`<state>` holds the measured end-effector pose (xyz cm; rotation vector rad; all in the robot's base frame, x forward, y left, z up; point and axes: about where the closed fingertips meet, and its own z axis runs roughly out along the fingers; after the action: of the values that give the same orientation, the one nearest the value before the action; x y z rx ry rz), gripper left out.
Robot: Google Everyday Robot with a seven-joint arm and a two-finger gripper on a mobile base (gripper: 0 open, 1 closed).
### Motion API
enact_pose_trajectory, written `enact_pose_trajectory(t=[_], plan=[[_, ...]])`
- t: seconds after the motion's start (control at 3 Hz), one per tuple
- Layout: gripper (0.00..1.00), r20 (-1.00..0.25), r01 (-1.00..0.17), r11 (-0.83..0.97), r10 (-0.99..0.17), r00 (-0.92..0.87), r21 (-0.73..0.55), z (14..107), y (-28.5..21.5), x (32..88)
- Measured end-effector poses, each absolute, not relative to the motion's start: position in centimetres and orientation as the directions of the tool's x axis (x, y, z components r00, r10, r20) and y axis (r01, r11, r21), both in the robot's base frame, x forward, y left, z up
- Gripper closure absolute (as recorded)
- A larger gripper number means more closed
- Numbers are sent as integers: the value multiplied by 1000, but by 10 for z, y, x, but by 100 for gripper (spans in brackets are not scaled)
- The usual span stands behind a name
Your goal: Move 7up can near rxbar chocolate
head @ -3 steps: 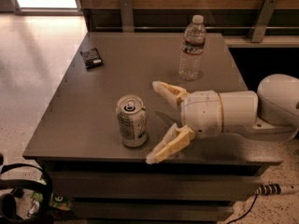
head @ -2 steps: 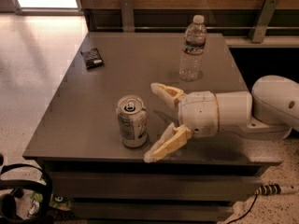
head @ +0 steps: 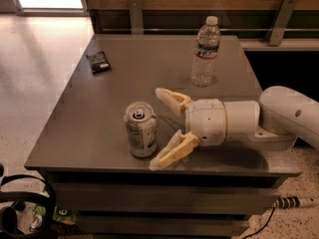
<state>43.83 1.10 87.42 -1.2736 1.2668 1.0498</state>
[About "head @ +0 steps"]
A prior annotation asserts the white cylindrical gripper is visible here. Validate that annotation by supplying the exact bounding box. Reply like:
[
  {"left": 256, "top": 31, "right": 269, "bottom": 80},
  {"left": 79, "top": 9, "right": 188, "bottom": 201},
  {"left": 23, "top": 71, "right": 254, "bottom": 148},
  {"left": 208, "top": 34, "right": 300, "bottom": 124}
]
[{"left": 149, "top": 88, "right": 260, "bottom": 171}]

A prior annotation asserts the white green 7up can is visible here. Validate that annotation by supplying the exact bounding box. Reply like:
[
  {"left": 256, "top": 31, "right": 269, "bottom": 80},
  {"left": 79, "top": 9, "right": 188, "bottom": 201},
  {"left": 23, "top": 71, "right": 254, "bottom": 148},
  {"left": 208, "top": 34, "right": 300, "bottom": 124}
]
[{"left": 124, "top": 102, "right": 158, "bottom": 158}]

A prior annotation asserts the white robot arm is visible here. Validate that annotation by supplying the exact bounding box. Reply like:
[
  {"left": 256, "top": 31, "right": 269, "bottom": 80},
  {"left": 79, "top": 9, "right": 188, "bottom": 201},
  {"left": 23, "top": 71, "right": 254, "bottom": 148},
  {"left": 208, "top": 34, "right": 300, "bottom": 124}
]
[{"left": 150, "top": 86, "right": 319, "bottom": 171}]

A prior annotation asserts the black rxbar chocolate packet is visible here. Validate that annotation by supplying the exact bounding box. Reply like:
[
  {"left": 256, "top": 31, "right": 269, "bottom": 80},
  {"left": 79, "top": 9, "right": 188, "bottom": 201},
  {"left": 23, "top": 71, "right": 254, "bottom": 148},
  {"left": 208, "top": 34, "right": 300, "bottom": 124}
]
[{"left": 87, "top": 51, "right": 111, "bottom": 74}]

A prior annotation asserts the clear plastic water bottle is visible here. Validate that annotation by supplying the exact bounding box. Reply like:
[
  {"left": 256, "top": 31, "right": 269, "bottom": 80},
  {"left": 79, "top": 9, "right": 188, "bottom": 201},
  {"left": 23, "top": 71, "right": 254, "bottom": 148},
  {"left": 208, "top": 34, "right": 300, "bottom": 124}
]
[{"left": 191, "top": 16, "right": 221, "bottom": 87}]

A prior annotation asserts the grey drawer cabinet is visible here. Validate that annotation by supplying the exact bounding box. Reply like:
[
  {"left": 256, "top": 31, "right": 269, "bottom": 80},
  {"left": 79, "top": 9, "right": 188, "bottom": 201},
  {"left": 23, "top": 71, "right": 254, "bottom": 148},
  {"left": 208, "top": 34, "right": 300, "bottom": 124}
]
[{"left": 26, "top": 35, "right": 299, "bottom": 239}]

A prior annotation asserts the green snack bag on floor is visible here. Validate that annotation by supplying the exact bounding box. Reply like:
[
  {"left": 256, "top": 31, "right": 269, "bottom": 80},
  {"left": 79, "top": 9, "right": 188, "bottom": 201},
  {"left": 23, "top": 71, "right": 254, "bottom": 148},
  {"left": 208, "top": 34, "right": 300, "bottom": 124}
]
[{"left": 29, "top": 205, "right": 75, "bottom": 232}]

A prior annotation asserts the horizontal metal rail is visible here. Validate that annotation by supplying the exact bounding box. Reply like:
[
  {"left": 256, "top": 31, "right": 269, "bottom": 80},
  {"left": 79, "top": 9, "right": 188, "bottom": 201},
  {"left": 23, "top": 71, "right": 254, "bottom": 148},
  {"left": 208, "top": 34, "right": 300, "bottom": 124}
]
[{"left": 101, "top": 28, "right": 319, "bottom": 33}]

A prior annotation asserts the left grey metal bracket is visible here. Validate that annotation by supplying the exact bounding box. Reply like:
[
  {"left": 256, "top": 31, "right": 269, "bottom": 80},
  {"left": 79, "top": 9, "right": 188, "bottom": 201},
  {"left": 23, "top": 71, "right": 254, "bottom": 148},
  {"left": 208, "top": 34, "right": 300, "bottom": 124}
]
[{"left": 128, "top": 0, "right": 144, "bottom": 35}]

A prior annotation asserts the grey metal bracket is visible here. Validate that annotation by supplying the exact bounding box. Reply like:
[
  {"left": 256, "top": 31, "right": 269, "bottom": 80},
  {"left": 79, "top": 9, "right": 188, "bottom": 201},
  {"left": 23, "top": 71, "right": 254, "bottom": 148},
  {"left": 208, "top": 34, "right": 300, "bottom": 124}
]
[
  {"left": 265, "top": 0, "right": 298, "bottom": 47},
  {"left": 128, "top": 0, "right": 144, "bottom": 35}
]

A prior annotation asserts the right grey metal bracket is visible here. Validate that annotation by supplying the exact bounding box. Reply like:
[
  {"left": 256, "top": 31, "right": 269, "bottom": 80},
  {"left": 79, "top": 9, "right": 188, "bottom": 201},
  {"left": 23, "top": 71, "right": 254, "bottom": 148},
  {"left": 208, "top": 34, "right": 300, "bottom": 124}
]
[{"left": 265, "top": 0, "right": 298, "bottom": 47}]

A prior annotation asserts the black white striped cable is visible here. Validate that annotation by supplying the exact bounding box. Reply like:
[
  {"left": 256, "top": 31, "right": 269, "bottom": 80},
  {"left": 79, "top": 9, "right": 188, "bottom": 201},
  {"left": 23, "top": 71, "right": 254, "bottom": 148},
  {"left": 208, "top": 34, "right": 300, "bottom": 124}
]
[{"left": 239, "top": 196, "right": 319, "bottom": 239}]

